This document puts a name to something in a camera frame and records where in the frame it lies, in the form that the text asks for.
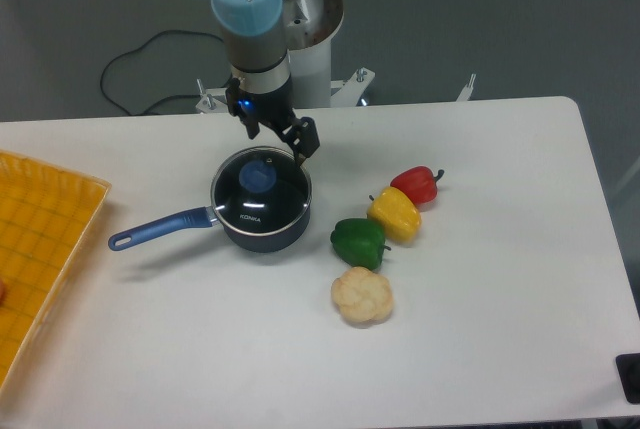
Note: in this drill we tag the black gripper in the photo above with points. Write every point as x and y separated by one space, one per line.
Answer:
274 110

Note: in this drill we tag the glass lid blue knob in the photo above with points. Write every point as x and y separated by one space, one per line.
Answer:
261 191

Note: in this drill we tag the dark blue saucepan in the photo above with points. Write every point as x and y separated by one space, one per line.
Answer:
201 218

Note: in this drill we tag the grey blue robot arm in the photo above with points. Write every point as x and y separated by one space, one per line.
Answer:
279 52

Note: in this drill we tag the green bell pepper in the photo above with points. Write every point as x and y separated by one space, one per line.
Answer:
359 242

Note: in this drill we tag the yellow bell pepper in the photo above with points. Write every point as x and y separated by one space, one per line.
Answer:
396 213

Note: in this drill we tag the red bell pepper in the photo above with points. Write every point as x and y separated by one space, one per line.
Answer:
419 184

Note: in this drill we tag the yellow woven basket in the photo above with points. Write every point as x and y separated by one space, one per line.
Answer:
46 212

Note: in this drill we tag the black table corner device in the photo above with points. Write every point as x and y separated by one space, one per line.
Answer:
628 366

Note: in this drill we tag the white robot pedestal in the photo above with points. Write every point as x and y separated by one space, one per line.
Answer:
268 42

